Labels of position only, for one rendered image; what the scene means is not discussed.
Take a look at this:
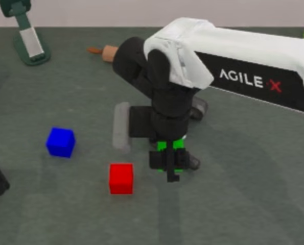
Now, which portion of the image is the green cube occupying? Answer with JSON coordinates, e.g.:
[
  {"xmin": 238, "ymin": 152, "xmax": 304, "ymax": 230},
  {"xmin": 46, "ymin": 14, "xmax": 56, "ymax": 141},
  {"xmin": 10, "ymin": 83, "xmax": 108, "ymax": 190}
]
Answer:
[{"xmin": 154, "ymin": 136, "xmax": 188, "ymax": 174}]

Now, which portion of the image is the red cube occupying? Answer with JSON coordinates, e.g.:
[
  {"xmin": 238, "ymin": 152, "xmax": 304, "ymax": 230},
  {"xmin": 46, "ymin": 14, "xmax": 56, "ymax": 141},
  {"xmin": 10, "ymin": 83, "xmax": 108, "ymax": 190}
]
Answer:
[{"xmin": 108, "ymin": 163, "xmax": 134, "ymax": 195}]

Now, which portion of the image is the blue cube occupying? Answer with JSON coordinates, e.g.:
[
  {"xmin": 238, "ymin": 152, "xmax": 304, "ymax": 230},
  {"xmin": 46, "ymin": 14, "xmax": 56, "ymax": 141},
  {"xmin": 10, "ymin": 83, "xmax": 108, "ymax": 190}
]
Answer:
[{"xmin": 45, "ymin": 127, "xmax": 76, "ymax": 159}]

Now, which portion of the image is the dark grey rounded object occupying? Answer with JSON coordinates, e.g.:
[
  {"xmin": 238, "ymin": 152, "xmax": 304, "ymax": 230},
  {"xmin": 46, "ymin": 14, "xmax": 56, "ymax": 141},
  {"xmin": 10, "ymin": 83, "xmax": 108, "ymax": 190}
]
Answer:
[
  {"xmin": 186, "ymin": 151, "xmax": 201, "ymax": 170},
  {"xmin": 189, "ymin": 96, "xmax": 209, "ymax": 121}
]

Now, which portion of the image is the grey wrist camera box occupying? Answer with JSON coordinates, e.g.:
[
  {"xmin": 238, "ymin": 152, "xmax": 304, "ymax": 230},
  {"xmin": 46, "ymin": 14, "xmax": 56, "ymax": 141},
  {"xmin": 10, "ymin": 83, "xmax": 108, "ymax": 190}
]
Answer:
[{"xmin": 112, "ymin": 102, "xmax": 155, "ymax": 154}]

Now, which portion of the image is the brown wooden handled tool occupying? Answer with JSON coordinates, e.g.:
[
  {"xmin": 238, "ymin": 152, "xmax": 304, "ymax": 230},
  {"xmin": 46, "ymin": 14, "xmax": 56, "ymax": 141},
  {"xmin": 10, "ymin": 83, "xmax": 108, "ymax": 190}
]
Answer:
[{"xmin": 87, "ymin": 44, "xmax": 120, "ymax": 64}]

